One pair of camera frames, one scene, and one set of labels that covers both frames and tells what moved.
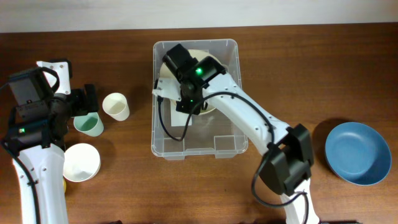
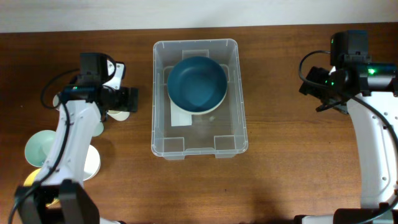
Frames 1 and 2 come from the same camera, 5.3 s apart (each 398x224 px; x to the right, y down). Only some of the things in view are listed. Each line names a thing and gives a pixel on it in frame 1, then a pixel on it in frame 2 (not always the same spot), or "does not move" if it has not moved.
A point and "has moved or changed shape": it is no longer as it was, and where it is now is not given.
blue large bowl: x=358 y=153 has moved or changed shape
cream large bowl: x=168 y=71 has moved or changed shape
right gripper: x=180 y=79 to x=316 y=76
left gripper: x=84 y=107 to x=124 y=103
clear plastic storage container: x=211 y=134 does not move
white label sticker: x=178 y=118 does not move
